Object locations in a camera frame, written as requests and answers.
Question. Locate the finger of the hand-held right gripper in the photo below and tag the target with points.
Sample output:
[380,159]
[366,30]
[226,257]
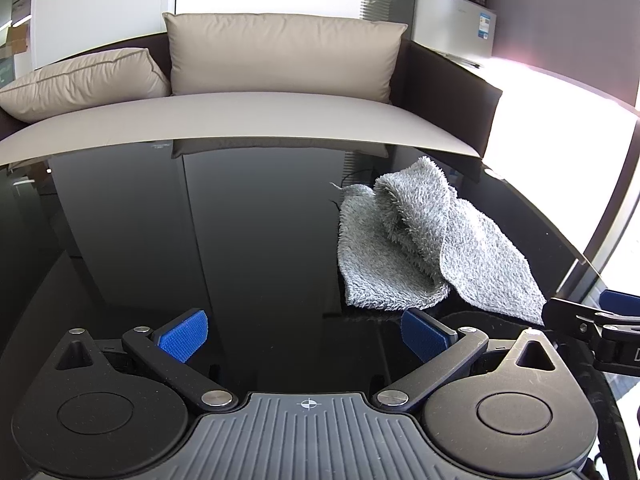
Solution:
[567,315]
[620,302]

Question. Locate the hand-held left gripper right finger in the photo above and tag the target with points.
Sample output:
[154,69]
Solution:
[422,337]

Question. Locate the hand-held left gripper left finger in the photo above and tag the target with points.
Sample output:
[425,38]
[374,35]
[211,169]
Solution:
[182,335]

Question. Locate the grey fluffy towel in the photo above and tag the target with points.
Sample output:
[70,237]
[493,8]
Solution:
[400,260]

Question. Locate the dark brown sofa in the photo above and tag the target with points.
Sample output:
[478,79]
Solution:
[250,120]

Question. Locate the small beige cushion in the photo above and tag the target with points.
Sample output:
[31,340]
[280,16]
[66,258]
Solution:
[85,82]

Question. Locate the large beige cushion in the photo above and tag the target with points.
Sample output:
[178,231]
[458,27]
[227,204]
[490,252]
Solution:
[280,55]

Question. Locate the silver refrigerator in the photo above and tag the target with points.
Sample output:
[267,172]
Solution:
[450,25]

